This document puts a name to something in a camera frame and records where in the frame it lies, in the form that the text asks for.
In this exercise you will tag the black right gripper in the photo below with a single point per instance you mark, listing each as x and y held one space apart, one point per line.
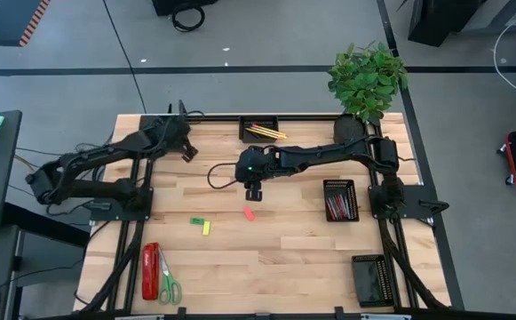
254 192

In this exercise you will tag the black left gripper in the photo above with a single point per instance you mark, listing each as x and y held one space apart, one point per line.
173 133

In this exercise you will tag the pink eraser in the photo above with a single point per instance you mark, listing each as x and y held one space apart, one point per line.
249 213

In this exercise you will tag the orange yellow pencil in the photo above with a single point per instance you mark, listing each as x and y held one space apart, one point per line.
262 134

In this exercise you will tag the yellow eraser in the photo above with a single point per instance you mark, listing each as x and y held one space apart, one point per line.
206 228

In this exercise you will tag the green eraser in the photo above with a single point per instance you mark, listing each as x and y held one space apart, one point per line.
197 221

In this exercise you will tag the red pen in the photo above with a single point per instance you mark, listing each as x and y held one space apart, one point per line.
337 206

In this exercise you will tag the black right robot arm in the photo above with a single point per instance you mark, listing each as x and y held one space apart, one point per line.
319 155

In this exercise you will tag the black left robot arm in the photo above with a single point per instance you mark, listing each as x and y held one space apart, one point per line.
106 149

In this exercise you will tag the black mesh bin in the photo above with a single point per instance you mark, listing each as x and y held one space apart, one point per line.
340 182
259 120
366 280

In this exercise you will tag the black equipment box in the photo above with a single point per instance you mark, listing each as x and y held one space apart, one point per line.
169 5

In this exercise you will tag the red stapler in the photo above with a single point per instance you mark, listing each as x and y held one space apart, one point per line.
150 271

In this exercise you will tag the potted green plant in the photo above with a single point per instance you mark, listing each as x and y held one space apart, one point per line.
364 80

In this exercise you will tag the black side desk base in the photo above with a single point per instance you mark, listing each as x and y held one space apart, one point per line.
44 224

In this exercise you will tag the dark ramp orange striped edge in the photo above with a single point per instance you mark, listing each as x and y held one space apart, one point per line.
9 26

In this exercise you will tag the black floor cabinet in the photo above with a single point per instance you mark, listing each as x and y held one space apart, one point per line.
435 22

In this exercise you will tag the grey metal beam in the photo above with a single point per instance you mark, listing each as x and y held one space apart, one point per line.
502 18

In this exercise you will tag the black frame bracket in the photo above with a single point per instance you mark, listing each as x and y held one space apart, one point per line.
181 107

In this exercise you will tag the black aluminium table frame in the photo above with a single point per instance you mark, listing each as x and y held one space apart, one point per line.
306 117

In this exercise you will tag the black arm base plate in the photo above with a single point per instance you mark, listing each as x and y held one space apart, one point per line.
417 195
106 215

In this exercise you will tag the black frame clamp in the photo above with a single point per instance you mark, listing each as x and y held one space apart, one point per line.
181 312
339 312

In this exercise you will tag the light grey metal bracket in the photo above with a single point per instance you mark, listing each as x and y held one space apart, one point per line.
140 317
386 317

